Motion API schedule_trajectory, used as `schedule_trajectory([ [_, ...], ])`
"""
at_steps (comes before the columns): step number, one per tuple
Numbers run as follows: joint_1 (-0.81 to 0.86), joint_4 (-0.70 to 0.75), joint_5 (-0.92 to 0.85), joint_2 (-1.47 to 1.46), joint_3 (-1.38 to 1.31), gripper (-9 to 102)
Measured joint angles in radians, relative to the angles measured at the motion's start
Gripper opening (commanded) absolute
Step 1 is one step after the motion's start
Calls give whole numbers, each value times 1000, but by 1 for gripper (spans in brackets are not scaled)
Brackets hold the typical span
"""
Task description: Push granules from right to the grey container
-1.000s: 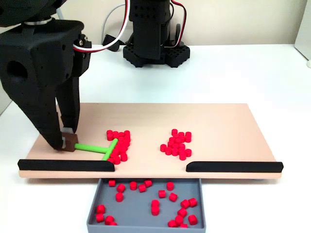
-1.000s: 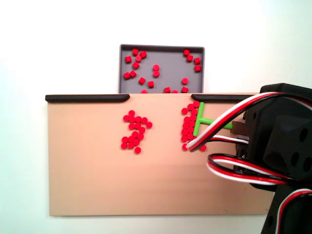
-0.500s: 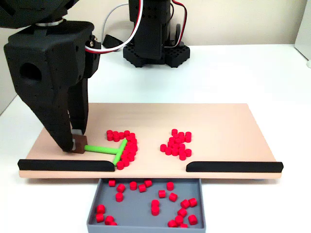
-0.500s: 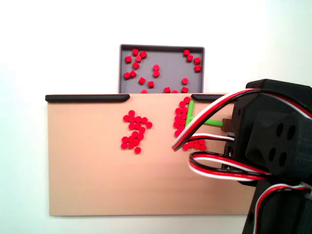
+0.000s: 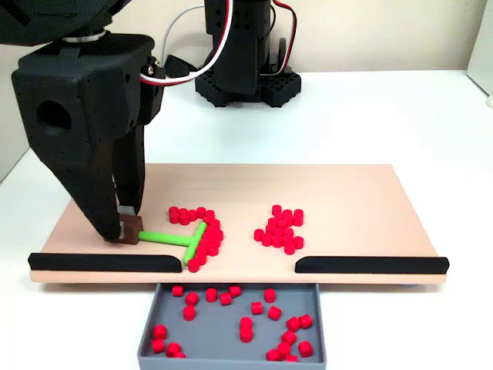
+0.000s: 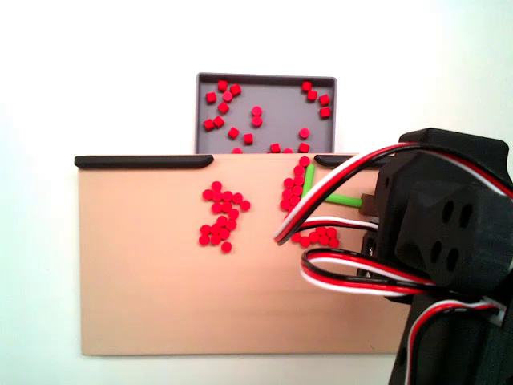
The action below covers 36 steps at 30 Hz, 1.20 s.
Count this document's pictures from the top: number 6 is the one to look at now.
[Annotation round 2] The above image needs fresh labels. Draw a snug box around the green T pusher brown handle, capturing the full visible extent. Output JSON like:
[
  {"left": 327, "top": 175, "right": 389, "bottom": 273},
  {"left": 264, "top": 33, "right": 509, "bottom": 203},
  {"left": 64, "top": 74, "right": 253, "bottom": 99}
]
[{"left": 301, "top": 163, "right": 381, "bottom": 224}]

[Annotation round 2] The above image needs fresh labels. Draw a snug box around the grey container tray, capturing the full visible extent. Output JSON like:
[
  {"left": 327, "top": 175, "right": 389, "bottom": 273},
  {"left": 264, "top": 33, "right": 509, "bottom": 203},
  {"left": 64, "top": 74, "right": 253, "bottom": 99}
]
[{"left": 195, "top": 71, "right": 337, "bottom": 155}]

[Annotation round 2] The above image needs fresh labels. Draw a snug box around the beige flat board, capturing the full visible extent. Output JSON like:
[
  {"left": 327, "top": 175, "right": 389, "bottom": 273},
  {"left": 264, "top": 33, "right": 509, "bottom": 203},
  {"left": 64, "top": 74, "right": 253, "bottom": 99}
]
[{"left": 75, "top": 151, "right": 412, "bottom": 357}]

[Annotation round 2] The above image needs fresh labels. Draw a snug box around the red white black servo cable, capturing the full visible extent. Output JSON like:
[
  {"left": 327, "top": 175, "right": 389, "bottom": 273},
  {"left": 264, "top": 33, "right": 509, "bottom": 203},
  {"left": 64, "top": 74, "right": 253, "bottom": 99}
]
[
  {"left": 273, "top": 143, "right": 406, "bottom": 246},
  {"left": 300, "top": 247, "right": 440, "bottom": 298},
  {"left": 400, "top": 298, "right": 507, "bottom": 385}
]

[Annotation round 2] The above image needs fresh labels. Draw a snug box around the black guard rail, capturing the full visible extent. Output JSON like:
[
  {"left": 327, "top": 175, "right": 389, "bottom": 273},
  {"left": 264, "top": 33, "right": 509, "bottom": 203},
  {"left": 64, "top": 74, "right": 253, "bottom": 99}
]
[
  {"left": 314, "top": 153, "right": 398, "bottom": 169},
  {"left": 74, "top": 155, "right": 215, "bottom": 169}
]

